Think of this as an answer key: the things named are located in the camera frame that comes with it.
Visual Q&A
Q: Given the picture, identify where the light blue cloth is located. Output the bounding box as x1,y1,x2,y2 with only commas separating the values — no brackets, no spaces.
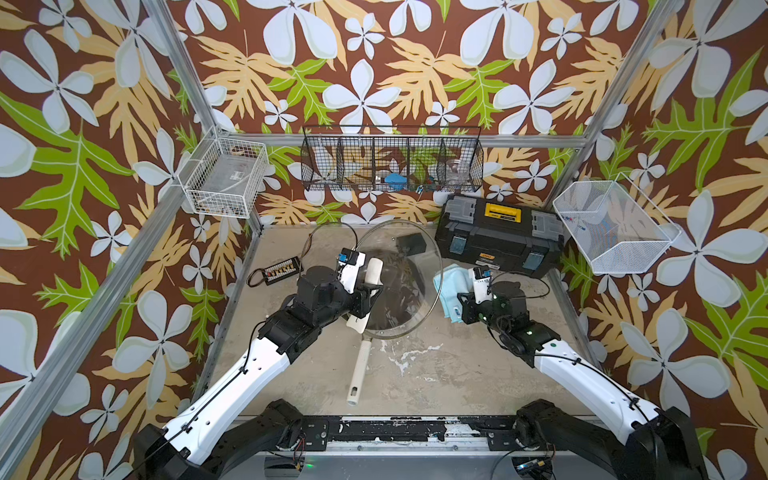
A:
433,264,473,323

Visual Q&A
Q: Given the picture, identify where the black wire basket rear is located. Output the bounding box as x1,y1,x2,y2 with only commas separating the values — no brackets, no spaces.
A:
298,124,484,193

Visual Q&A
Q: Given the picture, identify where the white wire basket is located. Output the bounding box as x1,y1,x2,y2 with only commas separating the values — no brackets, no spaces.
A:
553,173,682,275
179,128,270,219

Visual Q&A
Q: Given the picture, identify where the black toolbox yellow label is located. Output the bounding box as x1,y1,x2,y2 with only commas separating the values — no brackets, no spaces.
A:
435,194,566,278

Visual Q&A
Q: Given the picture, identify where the white wire basket right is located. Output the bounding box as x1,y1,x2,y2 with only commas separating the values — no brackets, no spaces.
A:
553,173,682,275

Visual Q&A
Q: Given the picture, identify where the white wire basket left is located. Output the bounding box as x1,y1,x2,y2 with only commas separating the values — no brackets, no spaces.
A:
179,128,270,219

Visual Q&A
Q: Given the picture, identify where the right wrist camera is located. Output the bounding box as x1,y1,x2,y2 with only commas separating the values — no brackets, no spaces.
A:
471,266,492,304

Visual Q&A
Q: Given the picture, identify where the dark frying pan white handle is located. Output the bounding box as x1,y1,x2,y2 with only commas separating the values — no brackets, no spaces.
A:
346,250,440,406

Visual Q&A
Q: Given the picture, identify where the glass pot lid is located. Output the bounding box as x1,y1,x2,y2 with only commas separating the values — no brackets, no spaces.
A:
360,220,443,340

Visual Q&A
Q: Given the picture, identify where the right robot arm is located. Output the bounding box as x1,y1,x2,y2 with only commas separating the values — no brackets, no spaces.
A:
457,281,707,479

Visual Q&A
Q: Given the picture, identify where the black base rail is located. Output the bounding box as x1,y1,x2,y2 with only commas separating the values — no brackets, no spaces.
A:
277,415,552,452

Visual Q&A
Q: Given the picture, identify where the blue object in basket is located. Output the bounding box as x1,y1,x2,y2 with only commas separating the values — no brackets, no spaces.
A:
385,173,408,191

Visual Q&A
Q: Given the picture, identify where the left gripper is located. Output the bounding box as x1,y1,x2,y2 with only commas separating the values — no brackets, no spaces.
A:
311,275,381,329

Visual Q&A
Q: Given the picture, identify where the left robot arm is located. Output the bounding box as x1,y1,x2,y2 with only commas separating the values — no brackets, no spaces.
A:
130,258,383,479

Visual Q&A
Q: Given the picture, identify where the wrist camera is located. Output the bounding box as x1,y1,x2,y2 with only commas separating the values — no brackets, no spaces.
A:
471,266,492,304
337,248,366,294

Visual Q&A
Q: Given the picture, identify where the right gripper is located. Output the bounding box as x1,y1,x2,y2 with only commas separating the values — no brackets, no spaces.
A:
454,290,510,339

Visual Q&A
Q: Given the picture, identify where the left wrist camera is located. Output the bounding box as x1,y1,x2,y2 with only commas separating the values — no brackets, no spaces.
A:
337,248,366,294

